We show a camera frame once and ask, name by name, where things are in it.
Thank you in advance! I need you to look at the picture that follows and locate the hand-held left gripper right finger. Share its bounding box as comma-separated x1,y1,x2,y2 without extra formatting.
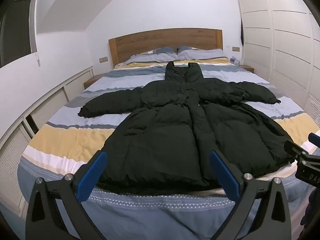
209,151,292,240

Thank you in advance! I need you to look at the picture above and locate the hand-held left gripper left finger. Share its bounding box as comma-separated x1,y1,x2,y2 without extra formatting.
26,151,108,240

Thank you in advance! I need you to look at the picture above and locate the black puffer jacket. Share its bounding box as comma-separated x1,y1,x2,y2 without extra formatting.
78,61,295,195

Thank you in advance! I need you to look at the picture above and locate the person's dark clothing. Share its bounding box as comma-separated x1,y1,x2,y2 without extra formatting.
300,187,320,232

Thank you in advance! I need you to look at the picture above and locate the bed with striped duvet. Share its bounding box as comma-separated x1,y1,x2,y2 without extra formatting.
17,55,320,240

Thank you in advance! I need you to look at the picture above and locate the white low slatted cabinet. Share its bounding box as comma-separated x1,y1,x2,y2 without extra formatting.
0,66,94,215

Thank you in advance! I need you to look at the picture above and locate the white wardrobe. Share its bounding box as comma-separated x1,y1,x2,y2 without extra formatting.
232,0,320,135

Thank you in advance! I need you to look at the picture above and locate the striped pillow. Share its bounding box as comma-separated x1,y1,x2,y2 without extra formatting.
176,45,227,60
124,47,179,64

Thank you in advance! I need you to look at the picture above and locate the wooden headboard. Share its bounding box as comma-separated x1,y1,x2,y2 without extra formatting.
108,29,223,68

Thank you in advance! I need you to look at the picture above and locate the window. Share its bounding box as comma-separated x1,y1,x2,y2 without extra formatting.
0,0,40,68

